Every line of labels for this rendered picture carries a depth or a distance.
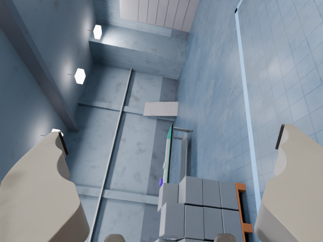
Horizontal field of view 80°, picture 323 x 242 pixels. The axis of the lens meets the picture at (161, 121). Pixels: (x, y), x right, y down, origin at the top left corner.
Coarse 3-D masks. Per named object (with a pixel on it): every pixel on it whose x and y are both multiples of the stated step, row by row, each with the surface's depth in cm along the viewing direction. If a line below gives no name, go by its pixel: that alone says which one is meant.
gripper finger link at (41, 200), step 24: (48, 144) 10; (24, 168) 8; (48, 168) 8; (0, 192) 7; (24, 192) 7; (48, 192) 7; (72, 192) 7; (0, 216) 6; (24, 216) 6; (48, 216) 6; (72, 216) 6; (0, 240) 6; (24, 240) 6; (48, 240) 6; (72, 240) 6
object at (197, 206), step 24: (168, 192) 281; (192, 192) 249; (216, 192) 255; (240, 192) 271; (168, 216) 228; (192, 216) 232; (216, 216) 238; (240, 216) 242; (168, 240) 246; (192, 240) 219; (240, 240) 226
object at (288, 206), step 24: (288, 144) 9; (312, 144) 9; (288, 168) 8; (312, 168) 8; (264, 192) 7; (288, 192) 7; (312, 192) 7; (264, 216) 6; (288, 216) 6; (312, 216) 6; (264, 240) 7; (288, 240) 6; (312, 240) 5
